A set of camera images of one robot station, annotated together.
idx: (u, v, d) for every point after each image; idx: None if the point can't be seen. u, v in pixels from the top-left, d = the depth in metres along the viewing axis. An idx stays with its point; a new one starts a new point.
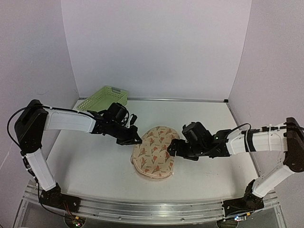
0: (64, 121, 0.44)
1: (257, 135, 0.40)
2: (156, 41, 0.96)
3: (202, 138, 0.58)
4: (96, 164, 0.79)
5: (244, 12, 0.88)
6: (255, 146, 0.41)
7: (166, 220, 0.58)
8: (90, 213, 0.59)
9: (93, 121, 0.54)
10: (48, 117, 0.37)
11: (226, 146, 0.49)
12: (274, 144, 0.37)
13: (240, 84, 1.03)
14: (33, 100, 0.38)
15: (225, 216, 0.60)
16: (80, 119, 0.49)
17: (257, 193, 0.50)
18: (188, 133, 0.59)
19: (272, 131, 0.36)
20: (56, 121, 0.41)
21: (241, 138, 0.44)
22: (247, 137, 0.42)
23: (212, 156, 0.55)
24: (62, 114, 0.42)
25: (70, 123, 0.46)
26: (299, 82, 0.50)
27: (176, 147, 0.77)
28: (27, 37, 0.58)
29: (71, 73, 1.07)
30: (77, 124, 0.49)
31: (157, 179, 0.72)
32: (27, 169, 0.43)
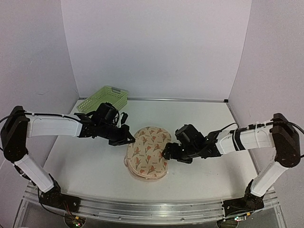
0: (49, 127, 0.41)
1: (244, 134, 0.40)
2: (156, 41, 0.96)
3: (194, 140, 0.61)
4: (95, 164, 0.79)
5: (244, 11, 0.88)
6: (243, 144, 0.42)
7: (166, 220, 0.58)
8: (90, 213, 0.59)
9: (80, 126, 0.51)
10: (29, 125, 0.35)
11: (217, 146, 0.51)
12: (262, 141, 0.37)
13: (240, 84, 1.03)
14: (15, 106, 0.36)
15: (225, 216, 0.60)
16: (65, 124, 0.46)
17: (255, 191, 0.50)
18: (181, 135, 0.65)
19: (259, 128, 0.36)
20: (39, 128, 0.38)
21: (229, 138, 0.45)
22: (235, 136, 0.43)
23: (204, 156, 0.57)
24: (46, 120, 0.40)
25: (54, 128, 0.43)
26: (299, 82, 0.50)
27: (171, 150, 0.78)
28: (27, 37, 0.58)
29: (71, 73, 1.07)
30: (62, 128, 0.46)
31: (152, 179, 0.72)
32: (21, 175, 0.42)
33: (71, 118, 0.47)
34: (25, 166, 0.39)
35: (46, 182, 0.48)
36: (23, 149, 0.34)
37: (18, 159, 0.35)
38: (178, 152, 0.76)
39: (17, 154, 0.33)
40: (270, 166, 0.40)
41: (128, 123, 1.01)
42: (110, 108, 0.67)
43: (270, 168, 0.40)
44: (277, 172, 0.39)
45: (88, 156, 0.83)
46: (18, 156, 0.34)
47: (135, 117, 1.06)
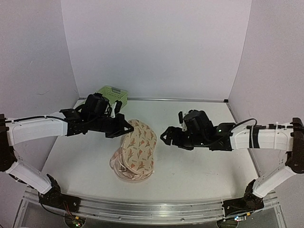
0: (33, 132, 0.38)
1: (264, 132, 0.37)
2: (156, 41, 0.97)
3: (204, 128, 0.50)
4: (96, 163, 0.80)
5: (243, 12, 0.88)
6: (259, 142, 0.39)
7: (166, 220, 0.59)
8: (90, 213, 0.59)
9: (65, 124, 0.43)
10: (9, 133, 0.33)
11: (229, 140, 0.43)
12: (279, 143, 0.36)
13: (240, 84, 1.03)
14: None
15: (225, 216, 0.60)
16: (50, 125, 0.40)
17: (258, 193, 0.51)
18: (190, 122, 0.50)
19: (280, 129, 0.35)
20: (21, 134, 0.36)
21: (247, 133, 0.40)
22: (252, 133, 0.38)
23: (212, 149, 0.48)
24: (26, 125, 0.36)
25: (41, 132, 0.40)
26: (299, 82, 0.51)
27: (172, 135, 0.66)
28: (27, 37, 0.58)
29: (71, 73, 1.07)
30: (51, 131, 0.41)
31: (139, 179, 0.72)
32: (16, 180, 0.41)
33: (54, 118, 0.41)
34: (20, 170, 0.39)
35: (41, 185, 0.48)
36: (10, 160, 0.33)
37: (6, 169, 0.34)
38: (180, 138, 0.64)
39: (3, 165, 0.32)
40: (278, 169, 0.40)
41: None
42: (99, 99, 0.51)
43: (278, 171, 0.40)
44: (283, 175, 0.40)
45: (88, 156, 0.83)
46: (5, 167, 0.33)
47: (135, 116, 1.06)
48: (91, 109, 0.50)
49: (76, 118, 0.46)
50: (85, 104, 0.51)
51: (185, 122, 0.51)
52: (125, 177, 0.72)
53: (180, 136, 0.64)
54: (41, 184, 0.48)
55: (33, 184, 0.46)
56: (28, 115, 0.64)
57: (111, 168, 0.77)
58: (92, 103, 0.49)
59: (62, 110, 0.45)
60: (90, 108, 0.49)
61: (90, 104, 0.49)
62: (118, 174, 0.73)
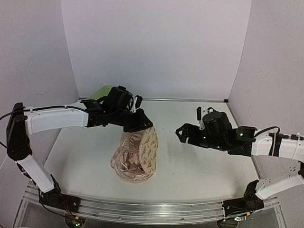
0: (52, 121, 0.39)
1: (287, 142, 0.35)
2: (156, 41, 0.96)
3: (224, 131, 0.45)
4: (96, 164, 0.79)
5: (243, 12, 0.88)
6: (280, 151, 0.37)
7: (166, 220, 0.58)
8: (90, 213, 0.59)
9: (86, 115, 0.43)
10: (27, 123, 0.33)
11: (251, 146, 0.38)
12: (299, 155, 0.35)
13: (240, 84, 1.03)
14: (17, 102, 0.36)
15: (225, 216, 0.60)
16: (69, 115, 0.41)
17: (261, 194, 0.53)
18: (211, 124, 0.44)
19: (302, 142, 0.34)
20: (40, 124, 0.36)
21: (270, 141, 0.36)
22: (275, 141, 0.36)
23: (232, 153, 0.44)
24: (44, 114, 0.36)
25: (60, 122, 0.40)
26: (298, 82, 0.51)
27: (189, 133, 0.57)
28: (27, 38, 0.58)
29: (71, 73, 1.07)
30: (69, 120, 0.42)
31: (141, 179, 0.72)
32: (22, 173, 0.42)
33: (74, 108, 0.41)
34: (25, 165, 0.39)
35: (45, 183, 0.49)
36: (26, 149, 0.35)
37: (23, 157, 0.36)
38: (196, 137, 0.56)
39: (19, 154, 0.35)
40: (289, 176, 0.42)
41: None
42: (123, 93, 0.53)
43: (288, 178, 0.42)
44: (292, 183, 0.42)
45: (89, 156, 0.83)
46: (21, 156, 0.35)
47: None
48: (113, 101, 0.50)
49: (98, 109, 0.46)
50: (108, 97, 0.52)
51: (205, 124, 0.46)
52: (126, 177, 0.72)
53: (197, 135, 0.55)
54: (45, 183, 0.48)
55: (37, 182, 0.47)
56: None
57: (111, 167, 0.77)
58: (115, 97, 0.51)
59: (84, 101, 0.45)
60: (113, 101, 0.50)
61: (113, 98, 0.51)
62: (119, 174, 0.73)
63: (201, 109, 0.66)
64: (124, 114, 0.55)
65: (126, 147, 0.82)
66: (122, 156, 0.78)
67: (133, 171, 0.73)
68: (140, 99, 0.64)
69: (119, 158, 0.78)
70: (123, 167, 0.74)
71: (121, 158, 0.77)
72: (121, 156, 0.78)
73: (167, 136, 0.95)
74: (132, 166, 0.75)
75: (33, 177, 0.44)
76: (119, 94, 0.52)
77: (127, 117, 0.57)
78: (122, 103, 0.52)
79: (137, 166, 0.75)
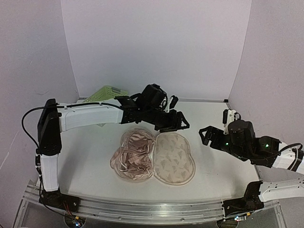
0: (85, 118, 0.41)
1: None
2: (156, 40, 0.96)
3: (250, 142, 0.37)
4: (96, 164, 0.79)
5: (243, 12, 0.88)
6: (299, 167, 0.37)
7: (165, 220, 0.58)
8: (90, 213, 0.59)
9: (121, 112, 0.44)
10: (61, 120, 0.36)
11: (274, 160, 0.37)
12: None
13: (240, 84, 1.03)
14: (50, 99, 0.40)
15: (225, 216, 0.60)
16: (103, 112, 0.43)
17: (263, 197, 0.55)
18: (238, 134, 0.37)
19: None
20: (74, 120, 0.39)
21: (293, 157, 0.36)
22: (298, 157, 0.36)
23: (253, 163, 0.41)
24: (79, 111, 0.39)
25: (93, 118, 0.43)
26: (298, 82, 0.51)
27: (213, 136, 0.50)
28: (27, 37, 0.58)
29: (71, 73, 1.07)
30: (101, 118, 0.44)
31: (141, 179, 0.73)
32: (37, 166, 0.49)
33: (109, 105, 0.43)
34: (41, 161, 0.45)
35: (52, 181, 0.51)
36: (58, 145, 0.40)
37: (53, 152, 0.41)
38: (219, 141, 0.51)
39: (51, 148, 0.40)
40: (298, 187, 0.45)
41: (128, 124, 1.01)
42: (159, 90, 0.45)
43: (297, 189, 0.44)
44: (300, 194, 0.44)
45: (89, 156, 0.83)
46: (54, 150, 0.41)
47: None
48: (148, 100, 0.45)
49: (131, 106, 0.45)
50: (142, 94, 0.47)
51: (231, 132, 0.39)
52: (126, 177, 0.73)
53: (222, 138, 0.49)
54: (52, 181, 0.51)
55: (45, 179, 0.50)
56: (28, 115, 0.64)
57: (111, 167, 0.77)
58: (150, 94, 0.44)
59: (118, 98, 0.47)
60: (147, 101, 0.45)
61: (147, 95, 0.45)
62: (119, 174, 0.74)
63: (228, 113, 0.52)
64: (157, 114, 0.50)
65: (126, 147, 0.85)
66: (122, 156, 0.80)
67: (133, 171, 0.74)
68: (175, 100, 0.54)
69: (119, 158, 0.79)
70: (123, 167, 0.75)
71: (121, 158, 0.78)
72: (121, 156, 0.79)
73: (167, 136, 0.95)
74: (132, 166, 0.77)
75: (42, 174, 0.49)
76: (155, 91, 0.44)
77: (160, 115, 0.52)
78: (157, 102, 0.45)
79: (137, 166, 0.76)
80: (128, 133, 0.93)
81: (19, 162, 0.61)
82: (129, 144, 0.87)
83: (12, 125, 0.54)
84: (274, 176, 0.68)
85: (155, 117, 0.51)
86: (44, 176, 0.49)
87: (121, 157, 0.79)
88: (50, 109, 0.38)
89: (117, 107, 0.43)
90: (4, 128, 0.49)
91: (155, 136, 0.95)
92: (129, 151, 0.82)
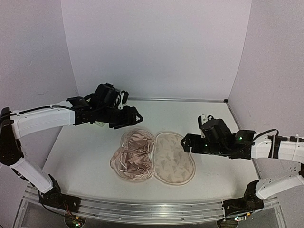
0: (39, 122, 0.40)
1: (286, 143, 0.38)
2: (156, 40, 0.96)
3: (223, 138, 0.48)
4: (96, 164, 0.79)
5: (243, 11, 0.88)
6: (279, 153, 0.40)
7: (166, 220, 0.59)
8: (90, 213, 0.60)
9: (73, 112, 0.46)
10: (14, 126, 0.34)
11: (251, 149, 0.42)
12: (299, 156, 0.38)
13: (239, 84, 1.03)
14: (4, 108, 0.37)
15: (225, 216, 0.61)
16: (56, 115, 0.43)
17: (261, 194, 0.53)
18: (210, 131, 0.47)
19: (301, 143, 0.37)
20: (28, 126, 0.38)
21: (269, 144, 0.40)
22: (274, 144, 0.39)
23: (232, 157, 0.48)
24: (31, 117, 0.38)
25: (46, 122, 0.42)
26: (298, 82, 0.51)
27: (193, 142, 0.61)
28: (27, 37, 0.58)
29: (71, 74, 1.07)
30: (54, 120, 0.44)
31: (141, 179, 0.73)
32: (19, 176, 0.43)
33: (60, 108, 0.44)
34: (18, 168, 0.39)
35: (42, 183, 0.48)
36: (17, 154, 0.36)
37: (14, 162, 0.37)
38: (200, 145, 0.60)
39: (10, 157, 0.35)
40: (289, 177, 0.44)
41: None
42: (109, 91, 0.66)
43: (289, 179, 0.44)
44: (293, 184, 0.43)
45: (89, 156, 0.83)
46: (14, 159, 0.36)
47: None
48: (100, 99, 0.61)
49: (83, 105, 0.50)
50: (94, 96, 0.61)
51: (204, 131, 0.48)
52: (126, 177, 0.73)
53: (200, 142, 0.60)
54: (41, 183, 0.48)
55: (34, 183, 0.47)
56: None
57: (111, 167, 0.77)
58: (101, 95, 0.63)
59: (70, 99, 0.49)
60: (99, 98, 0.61)
61: (99, 95, 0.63)
62: (119, 174, 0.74)
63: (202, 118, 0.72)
64: (112, 111, 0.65)
65: (126, 147, 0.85)
66: (122, 156, 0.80)
67: (133, 171, 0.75)
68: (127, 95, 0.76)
69: (119, 158, 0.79)
70: (123, 167, 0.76)
71: (121, 158, 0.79)
72: (121, 156, 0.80)
73: (167, 136, 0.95)
74: (132, 166, 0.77)
75: (30, 179, 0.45)
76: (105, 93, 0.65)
77: (115, 113, 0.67)
78: (107, 100, 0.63)
79: (137, 166, 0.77)
80: (128, 134, 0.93)
81: None
82: (129, 144, 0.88)
83: None
84: (274, 174, 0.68)
85: (110, 114, 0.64)
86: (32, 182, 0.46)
87: (121, 157, 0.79)
88: None
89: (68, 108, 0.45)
90: None
91: (155, 135, 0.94)
92: (129, 151, 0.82)
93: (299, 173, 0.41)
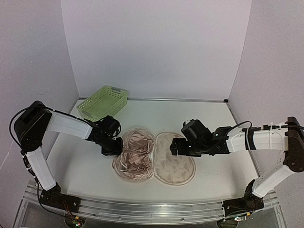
0: (65, 125, 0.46)
1: (257, 133, 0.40)
2: (156, 41, 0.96)
3: (201, 136, 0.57)
4: (95, 164, 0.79)
5: (244, 12, 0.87)
6: (254, 143, 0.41)
7: (166, 220, 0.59)
8: (90, 213, 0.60)
9: (90, 129, 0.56)
10: (51, 118, 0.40)
11: (226, 143, 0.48)
12: (275, 143, 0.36)
13: (239, 84, 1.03)
14: (35, 101, 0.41)
15: (225, 216, 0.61)
16: (78, 124, 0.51)
17: (257, 193, 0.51)
18: (187, 131, 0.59)
19: (274, 130, 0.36)
20: (57, 123, 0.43)
21: (242, 136, 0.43)
22: (248, 134, 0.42)
23: (212, 154, 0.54)
24: (63, 118, 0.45)
25: (69, 128, 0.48)
26: (298, 82, 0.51)
27: (178, 146, 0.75)
28: (27, 38, 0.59)
29: (71, 73, 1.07)
30: (75, 129, 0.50)
31: (141, 179, 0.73)
32: (28, 168, 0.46)
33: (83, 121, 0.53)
34: (32, 160, 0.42)
35: (49, 179, 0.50)
36: (38, 140, 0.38)
37: (31, 149, 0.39)
38: (184, 147, 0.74)
39: (32, 143, 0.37)
40: (277, 169, 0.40)
41: (128, 123, 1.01)
42: (115, 120, 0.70)
43: (280, 173, 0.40)
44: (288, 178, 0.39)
45: (88, 156, 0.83)
46: (33, 145, 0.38)
47: (135, 116, 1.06)
48: (107, 127, 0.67)
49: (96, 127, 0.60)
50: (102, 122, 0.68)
51: (185, 132, 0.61)
52: (126, 177, 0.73)
53: (185, 146, 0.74)
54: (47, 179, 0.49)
55: (41, 179, 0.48)
56: None
57: (112, 167, 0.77)
58: (109, 123, 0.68)
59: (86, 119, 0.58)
60: (106, 126, 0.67)
61: (108, 123, 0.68)
62: (119, 174, 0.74)
63: None
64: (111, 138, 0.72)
65: (126, 147, 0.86)
66: (122, 156, 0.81)
67: (133, 171, 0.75)
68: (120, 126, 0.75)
69: (119, 158, 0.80)
70: (123, 167, 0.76)
71: (121, 158, 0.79)
72: (121, 156, 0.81)
73: (167, 136, 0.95)
74: (132, 166, 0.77)
75: (36, 174, 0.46)
76: (112, 121, 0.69)
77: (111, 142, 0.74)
78: (111, 129, 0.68)
79: (137, 166, 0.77)
80: (128, 134, 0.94)
81: (17, 162, 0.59)
82: (129, 144, 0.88)
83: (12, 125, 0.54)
84: None
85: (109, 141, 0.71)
86: (39, 178, 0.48)
87: (121, 157, 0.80)
88: (36, 109, 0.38)
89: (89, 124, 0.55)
90: (4, 128, 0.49)
91: (155, 135, 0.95)
92: (129, 151, 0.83)
93: (283, 162, 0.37)
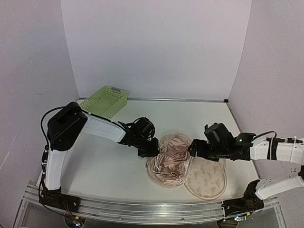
0: (99, 128, 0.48)
1: (283, 145, 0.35)
2: (156, 41, 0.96)
3: (224, 140, 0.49)
4: (97, 165, 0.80)
5: (244, 12, 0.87)
6: (276, 155, 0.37)
7: (166, 220, 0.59)
8: (90, 213, 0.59)
9: (123, 133, 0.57)
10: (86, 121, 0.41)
11: (249, 151, 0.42)
12: (296, 157, 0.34)
13: (239, 84, 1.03)
14: (71, 102, 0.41)
15: (225, 216, 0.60)
16: (111, 128, 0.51)
17: (260, 194, 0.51)
18: (211, 135, 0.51)
19: (297, 144, 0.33)
20: (90, 125, 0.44)
21: (266, 146, 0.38)
22: (271, 145, 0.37)
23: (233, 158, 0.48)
24: (98, 121, 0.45)
25: (102, 130, 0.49)
26: (298, 82, 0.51)
27: (199, 147, 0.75)
28: (27, 38, 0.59)
29: (71, 73, 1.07)
30: (108, 132, 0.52)
31: (171, 185, 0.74)
32: (42, 164, 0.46)
33: (118, 125, 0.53)
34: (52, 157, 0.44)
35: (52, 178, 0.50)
36: (70, 142, 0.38)
37: (61, 148, 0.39)
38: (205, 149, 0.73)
39: (64, 144, 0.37)
40: (289, 178, 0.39)
41: None
42: (149, 123, 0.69)
43: (289, 180, 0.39)
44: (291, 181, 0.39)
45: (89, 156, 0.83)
46: (65, 146, 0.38)
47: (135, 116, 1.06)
48: (140, 129, 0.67)
49: (130, 132, 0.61)
50: (135, 124, 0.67)
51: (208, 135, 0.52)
52: (156, 179, 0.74)
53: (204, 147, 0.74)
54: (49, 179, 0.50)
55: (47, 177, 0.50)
56: (28, 115, 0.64)
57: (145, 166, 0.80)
58: (143, 125, 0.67)
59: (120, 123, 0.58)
60: (138, 128, 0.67)
61: (141, 126, 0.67)
62: (151, 175, 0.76)
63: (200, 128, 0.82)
64: (144, 141, 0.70)
65: (164, 150, 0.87)
66: (158, 157, 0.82)
67: (165, 175, 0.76)
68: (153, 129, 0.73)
69: (154, 159, 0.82)
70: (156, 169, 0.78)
71: (157, 160, 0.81)
72: (157, 157, 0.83)
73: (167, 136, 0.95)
74: (166, 170, 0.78)
75: (48, 170, 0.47)
76: (146, 124, 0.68)
77: (144, 144, 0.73)
78: (146, 131, 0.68)
79: (170, 171, 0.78)
80: None
81: (16, 162, 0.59)
82: (168, 147, 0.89)
83: (12, 125, 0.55)
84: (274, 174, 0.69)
85: (141, 143, 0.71)
86: (50, 175, 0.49)
87: (156, 159, 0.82)
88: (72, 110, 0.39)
89: (122, 128, 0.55)
90: (4, 128, 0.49)
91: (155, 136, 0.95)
92: (166, 155, 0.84)
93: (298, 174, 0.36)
